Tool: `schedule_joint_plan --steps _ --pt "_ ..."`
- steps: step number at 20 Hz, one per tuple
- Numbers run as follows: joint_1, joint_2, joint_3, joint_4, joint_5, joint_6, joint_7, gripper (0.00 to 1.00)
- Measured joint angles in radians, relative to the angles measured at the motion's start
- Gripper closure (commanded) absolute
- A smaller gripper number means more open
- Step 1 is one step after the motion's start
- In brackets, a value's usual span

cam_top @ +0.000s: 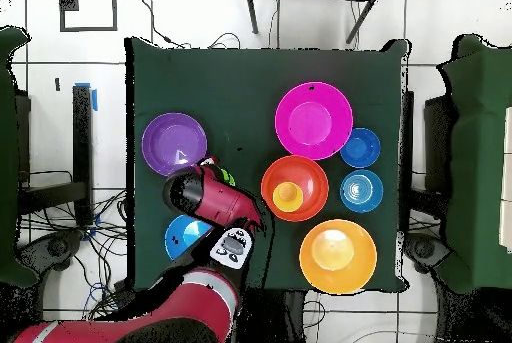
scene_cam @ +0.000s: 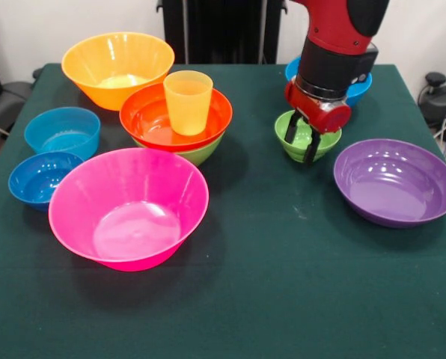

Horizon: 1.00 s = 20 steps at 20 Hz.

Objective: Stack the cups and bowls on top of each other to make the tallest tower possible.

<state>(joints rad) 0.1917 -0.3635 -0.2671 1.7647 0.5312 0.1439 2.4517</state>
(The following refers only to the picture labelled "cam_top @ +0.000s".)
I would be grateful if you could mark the grey square frame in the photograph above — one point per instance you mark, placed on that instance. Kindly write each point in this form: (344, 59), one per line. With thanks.
(88, 28)

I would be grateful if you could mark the translucent teal plastic bowl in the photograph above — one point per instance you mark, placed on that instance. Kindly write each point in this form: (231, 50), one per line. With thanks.
(361, 191)

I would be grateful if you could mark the blue tape strip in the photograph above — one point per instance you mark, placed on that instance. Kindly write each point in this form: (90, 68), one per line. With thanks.
(94, 100)

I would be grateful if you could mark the small dark blue bowl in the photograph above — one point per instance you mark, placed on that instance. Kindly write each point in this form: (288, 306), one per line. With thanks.
(360, 148)

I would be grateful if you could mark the pink plastic bowl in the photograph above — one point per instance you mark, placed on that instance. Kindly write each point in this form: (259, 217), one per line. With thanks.
(314, 121)

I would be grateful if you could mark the black pedestal foot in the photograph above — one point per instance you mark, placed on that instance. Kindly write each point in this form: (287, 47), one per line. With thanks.
(426, 248)
(56, 246)

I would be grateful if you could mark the black table frame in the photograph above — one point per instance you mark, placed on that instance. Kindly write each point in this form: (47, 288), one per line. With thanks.
(82, 151)

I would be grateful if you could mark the yellow plastic cup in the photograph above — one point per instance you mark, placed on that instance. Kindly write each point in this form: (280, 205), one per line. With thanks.
(288, 197)

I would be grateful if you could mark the white box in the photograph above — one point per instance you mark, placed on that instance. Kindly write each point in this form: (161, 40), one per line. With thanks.
(507, 199)

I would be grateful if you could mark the green cloth side table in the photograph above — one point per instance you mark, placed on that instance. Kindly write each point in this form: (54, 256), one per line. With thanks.
(480, 159)
(8, 159)

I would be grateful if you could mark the orange plastic bowl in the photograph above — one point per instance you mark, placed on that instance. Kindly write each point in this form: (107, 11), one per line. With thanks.
(340, 263)

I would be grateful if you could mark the red plastic bowl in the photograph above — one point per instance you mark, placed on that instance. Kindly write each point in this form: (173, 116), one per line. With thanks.
(304, 171)

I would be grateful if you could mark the purple plastic bowl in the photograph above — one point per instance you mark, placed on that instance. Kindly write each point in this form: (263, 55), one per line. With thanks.
(168, 139)

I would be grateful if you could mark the dark green table cloth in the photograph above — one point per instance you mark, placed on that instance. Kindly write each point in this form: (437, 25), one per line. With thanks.
(224, 91)

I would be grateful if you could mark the small green ribbed bowl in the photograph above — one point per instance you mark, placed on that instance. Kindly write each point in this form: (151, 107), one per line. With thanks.
(228, 177)

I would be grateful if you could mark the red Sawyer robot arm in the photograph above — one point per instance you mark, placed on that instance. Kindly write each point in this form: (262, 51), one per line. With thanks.
(216, 199)

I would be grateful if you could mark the bright blue plastic bowl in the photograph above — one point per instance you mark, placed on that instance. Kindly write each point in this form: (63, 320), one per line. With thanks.
(180, 239)

